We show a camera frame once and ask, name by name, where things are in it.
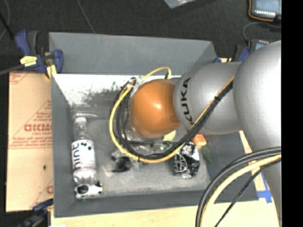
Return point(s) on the pale yellow-green toy fruit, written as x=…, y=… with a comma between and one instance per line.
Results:
x=170, y=136

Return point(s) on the black and white packet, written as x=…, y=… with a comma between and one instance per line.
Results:
x=187, y=160

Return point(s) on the orange toy carrot green leaves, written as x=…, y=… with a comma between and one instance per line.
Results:
x=200, y=141

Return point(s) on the clear plastic bottle white label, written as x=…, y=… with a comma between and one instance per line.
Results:
x=83, y=150

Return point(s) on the silver metal clamp piece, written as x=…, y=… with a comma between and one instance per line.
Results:
x=88, y=190

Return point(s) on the grey metal bin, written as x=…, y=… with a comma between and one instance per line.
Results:
x=132, y=53

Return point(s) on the brown cardboard board red print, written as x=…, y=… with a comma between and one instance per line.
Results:
x=28, y=117

